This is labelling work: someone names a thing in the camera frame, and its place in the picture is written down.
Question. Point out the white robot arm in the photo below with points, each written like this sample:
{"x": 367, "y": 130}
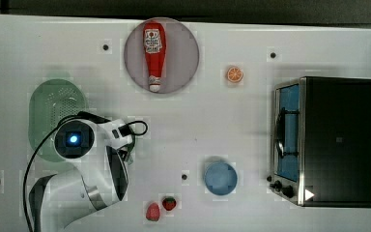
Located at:
{"x": 97, "y": 180}

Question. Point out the orange slice toy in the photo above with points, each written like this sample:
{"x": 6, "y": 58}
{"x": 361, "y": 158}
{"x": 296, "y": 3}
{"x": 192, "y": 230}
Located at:
{"x": 234, "y": 74}

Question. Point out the grey round plate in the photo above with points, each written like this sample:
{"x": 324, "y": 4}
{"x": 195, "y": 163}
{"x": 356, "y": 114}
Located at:
{"x": 181, "y": 61}

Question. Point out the blue bowl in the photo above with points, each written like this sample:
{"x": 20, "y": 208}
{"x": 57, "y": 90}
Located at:
{"x": 220, "y": 178}

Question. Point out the red toy strawberry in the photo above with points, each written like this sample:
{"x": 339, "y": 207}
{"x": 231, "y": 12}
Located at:
{"x": 169, "y": 203}

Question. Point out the red ketchup bottle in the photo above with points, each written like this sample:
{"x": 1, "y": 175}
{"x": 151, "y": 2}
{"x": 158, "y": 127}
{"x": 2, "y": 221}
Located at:
{"x": 154, "y": 42}

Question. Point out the pink toy strawberry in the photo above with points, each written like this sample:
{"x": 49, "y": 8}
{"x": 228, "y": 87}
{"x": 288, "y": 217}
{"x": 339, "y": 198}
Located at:
{"x": 153, "y": 212}

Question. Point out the black toaster oven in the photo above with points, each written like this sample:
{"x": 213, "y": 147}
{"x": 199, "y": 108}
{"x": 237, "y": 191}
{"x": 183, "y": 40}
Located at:
{"x": 321, "y": 142}

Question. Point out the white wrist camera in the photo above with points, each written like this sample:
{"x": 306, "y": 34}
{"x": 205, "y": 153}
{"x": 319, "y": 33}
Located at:
{"x": 119, "y": 134}

